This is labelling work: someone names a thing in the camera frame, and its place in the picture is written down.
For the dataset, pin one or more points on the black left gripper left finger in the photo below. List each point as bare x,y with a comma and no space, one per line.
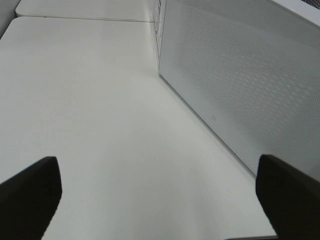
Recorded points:
29,200

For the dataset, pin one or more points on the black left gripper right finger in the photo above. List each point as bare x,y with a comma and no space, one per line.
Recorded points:
289,198

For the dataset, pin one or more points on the white microwave door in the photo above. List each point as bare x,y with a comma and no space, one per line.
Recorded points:
251,70

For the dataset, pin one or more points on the white microwave oven body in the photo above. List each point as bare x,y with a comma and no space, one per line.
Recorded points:
158,11

